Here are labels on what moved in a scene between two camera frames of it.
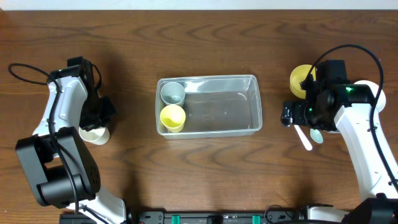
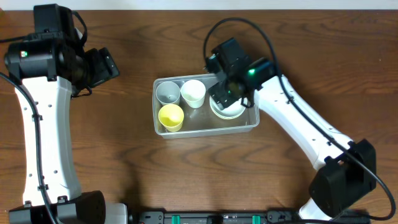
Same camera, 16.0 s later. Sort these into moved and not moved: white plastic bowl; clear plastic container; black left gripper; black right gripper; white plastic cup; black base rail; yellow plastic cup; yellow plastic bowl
Moved: white plastic bowl; black left gripper; yellow plastic bowl; white plastic cup; black right gripper
Not moved: yellow plastic cup; black base rail; clear plastic container
